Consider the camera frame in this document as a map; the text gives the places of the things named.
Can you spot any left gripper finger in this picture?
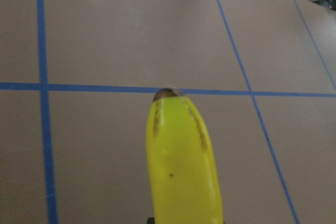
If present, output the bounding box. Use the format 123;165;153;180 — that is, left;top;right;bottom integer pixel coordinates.
147;217;154;224

